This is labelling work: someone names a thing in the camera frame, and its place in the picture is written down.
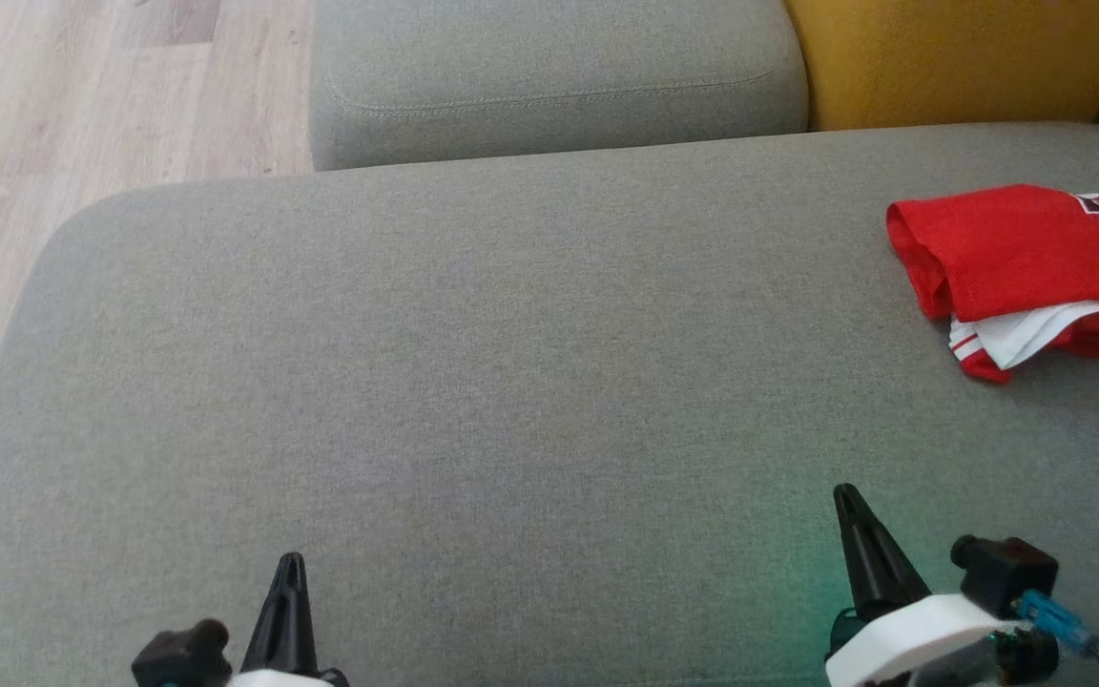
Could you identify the yellow sofa cushion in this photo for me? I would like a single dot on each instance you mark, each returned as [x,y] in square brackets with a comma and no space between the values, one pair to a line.
[969,57]

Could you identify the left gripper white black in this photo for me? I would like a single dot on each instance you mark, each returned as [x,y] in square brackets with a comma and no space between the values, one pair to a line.
[287,680]

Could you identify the red white basketball jersey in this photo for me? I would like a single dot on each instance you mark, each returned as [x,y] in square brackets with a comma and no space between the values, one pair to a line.
[1017,248]

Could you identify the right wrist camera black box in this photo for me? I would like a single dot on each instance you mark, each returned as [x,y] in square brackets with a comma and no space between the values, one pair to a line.
[1007,572]

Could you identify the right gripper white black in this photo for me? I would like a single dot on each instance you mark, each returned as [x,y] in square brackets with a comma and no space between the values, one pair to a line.
[922,639]

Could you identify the grey sofa seat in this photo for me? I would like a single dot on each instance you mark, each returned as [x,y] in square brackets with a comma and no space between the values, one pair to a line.
[464,382]

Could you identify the grey sofa back cushion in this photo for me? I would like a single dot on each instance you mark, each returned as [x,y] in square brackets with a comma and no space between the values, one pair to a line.
[549,81]

